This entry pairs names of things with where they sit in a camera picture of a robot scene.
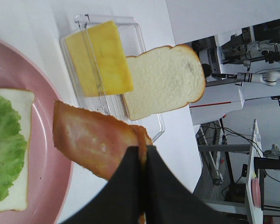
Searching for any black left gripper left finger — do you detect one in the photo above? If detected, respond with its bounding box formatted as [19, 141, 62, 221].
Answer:
[64, 146, 140, 224]

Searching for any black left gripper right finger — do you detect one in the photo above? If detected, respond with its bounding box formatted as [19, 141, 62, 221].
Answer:
[145, 146, 247, 224]

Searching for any red bacon strip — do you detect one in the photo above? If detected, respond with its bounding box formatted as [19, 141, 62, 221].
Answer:
[52, 99, 153, 224]

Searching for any white bread slice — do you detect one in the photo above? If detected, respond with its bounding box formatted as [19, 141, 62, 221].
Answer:
[0, 88, 35, 212]

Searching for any green lettuce leaf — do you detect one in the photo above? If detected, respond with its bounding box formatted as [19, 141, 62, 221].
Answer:
[0, 95, 27, 202]

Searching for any yellow cheese slice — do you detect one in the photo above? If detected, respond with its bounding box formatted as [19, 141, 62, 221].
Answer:
[65, 21, 134, 97]

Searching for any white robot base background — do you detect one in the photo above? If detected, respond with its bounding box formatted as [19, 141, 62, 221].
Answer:
[189, 19, 280, 125]

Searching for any pink round plate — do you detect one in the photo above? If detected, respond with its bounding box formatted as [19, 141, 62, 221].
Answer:
[0, 40, 72, 224]

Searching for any thick bread slice right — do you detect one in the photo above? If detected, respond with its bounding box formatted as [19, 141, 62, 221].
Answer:
[123, 44, 205, 120]

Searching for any right clear plastic tray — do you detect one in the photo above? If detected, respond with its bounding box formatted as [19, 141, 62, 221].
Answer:
[60, 14, 165, 140]

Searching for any white workbench frame background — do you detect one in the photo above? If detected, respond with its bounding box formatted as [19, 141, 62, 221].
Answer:
[198, 119, 264, 224]

